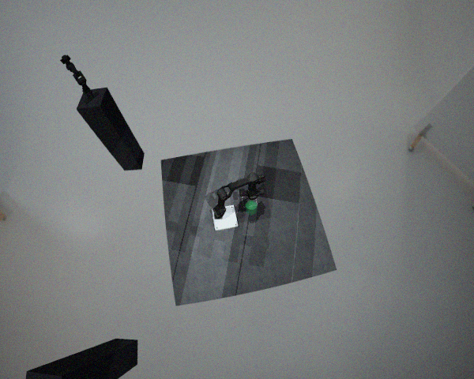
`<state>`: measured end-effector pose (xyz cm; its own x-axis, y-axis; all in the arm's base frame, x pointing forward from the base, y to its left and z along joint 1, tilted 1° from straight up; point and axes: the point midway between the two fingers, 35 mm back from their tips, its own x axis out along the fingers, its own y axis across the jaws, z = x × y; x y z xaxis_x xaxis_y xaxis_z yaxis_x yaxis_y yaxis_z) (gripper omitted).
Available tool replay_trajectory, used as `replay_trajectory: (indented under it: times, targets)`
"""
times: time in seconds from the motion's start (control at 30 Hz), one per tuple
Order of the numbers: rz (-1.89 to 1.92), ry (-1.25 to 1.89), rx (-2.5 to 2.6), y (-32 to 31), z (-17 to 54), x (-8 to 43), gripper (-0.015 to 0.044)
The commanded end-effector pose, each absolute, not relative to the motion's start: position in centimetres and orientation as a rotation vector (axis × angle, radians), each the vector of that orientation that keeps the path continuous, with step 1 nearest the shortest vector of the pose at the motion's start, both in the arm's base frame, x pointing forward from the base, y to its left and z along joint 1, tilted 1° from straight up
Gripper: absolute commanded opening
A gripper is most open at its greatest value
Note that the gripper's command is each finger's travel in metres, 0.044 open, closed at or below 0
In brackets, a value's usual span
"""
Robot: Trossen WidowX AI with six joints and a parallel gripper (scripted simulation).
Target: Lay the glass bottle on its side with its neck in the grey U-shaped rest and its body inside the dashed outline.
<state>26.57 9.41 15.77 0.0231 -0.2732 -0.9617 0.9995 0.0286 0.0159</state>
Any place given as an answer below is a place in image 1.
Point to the green glass bottle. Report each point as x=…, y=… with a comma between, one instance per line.
x=251, y=207

